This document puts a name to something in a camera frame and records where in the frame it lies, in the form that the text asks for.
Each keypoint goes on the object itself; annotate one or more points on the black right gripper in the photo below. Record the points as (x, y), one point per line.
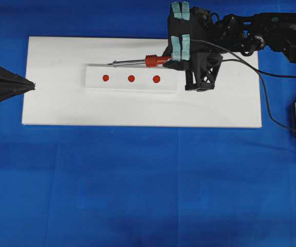
(189, 31)

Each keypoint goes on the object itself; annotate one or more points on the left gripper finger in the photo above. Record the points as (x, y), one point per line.
(6, 94)
(9, 77)

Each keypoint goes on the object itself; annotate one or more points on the red-handled soldering iron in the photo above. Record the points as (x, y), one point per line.
(148, 61)

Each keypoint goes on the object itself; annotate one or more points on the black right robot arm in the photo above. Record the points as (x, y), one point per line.
(248, 34)

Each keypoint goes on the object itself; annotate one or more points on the white foam board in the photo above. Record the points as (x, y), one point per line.
(57, 67)

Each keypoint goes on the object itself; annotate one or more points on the white strip with marks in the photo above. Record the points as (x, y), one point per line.
(109, 79)

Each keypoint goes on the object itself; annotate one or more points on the blue table cloth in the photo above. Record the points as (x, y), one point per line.
(128, 186)

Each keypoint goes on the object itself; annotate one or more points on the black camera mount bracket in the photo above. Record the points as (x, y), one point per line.
(201, 77)

